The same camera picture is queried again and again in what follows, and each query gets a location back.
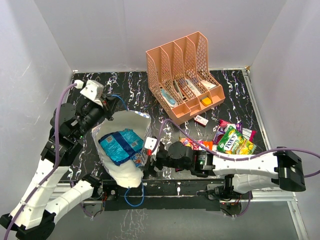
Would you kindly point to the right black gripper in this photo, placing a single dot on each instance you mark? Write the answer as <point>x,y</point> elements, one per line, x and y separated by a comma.
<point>155,162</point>

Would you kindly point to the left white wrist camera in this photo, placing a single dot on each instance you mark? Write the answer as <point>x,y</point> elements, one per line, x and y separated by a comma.
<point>93,91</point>

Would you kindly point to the orange plastic file organizer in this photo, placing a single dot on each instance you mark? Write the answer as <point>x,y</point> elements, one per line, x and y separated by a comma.
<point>183,58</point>

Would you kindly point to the striped packet in organizer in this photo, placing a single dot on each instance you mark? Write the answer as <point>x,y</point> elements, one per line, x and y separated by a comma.
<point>189,88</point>

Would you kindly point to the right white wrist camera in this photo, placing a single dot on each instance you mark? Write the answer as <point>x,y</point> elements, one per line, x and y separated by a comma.
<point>151,146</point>

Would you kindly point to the aluminium frame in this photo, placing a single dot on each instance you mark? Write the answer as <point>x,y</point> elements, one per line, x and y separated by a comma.
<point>240,105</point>

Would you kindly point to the yellow item in organizer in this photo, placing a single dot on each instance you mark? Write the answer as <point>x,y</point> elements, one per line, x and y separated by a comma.
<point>206,101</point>

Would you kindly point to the blue checkered paper bag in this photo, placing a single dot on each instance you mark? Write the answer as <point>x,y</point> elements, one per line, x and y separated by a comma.
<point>127,175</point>

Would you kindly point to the blue white item in organizer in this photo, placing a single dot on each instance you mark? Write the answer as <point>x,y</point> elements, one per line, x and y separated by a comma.
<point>168,98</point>

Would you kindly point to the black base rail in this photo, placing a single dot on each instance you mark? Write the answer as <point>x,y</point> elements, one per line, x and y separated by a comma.
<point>167,194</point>

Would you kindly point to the large blue snack bag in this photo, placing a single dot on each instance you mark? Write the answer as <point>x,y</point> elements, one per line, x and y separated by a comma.
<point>119,146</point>

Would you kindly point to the green yellow snack packet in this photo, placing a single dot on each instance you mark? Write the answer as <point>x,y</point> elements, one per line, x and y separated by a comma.
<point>233,143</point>

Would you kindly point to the white packet in organizer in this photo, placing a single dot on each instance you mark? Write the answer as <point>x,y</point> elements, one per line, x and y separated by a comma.
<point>208,85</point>

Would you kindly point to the small red white box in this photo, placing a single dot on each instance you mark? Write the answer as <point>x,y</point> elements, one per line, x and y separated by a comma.
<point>201,120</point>

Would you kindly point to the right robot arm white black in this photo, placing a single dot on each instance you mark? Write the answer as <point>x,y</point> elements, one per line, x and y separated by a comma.
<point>281,168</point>

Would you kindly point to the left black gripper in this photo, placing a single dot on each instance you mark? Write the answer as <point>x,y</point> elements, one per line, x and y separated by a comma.
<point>111,104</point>

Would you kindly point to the blue snack packet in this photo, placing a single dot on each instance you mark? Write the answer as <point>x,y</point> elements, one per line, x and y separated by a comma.
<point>137,159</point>

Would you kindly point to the orange pink fruit snack packet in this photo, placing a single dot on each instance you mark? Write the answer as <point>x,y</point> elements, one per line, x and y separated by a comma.
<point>196,146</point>

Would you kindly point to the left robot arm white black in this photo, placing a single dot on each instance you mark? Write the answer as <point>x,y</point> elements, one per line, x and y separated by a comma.
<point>35,216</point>

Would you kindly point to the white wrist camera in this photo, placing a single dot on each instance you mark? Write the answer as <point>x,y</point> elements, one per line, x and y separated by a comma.
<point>93,91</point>
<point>151,146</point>

